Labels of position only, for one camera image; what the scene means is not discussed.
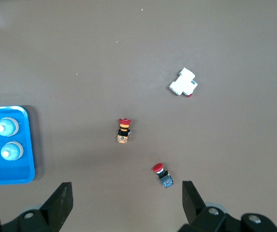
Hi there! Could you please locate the white circuit breaker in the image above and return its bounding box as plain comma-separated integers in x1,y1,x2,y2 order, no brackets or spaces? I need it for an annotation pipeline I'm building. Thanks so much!
168,67,199,97

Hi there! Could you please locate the red emergency stop yellow button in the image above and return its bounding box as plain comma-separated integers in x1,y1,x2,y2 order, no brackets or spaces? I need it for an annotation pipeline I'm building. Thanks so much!
116,117,132,144

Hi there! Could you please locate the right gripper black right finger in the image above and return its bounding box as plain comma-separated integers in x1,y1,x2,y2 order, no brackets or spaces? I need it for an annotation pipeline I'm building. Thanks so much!
179,180,243,232

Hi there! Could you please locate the light blue dome bell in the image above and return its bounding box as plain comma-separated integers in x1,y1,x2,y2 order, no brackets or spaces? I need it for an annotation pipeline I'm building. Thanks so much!
0,141,24,161
0,117,20,137

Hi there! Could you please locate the brown table cover sheet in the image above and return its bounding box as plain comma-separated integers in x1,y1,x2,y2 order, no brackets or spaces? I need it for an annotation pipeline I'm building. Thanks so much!
0,0,277,232

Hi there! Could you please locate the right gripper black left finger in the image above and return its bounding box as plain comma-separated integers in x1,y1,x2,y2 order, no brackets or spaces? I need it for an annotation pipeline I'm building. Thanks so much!
0,182,74,232

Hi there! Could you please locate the red push button black body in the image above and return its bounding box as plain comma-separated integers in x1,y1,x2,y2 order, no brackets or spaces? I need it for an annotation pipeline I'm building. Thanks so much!
152,163,174,189

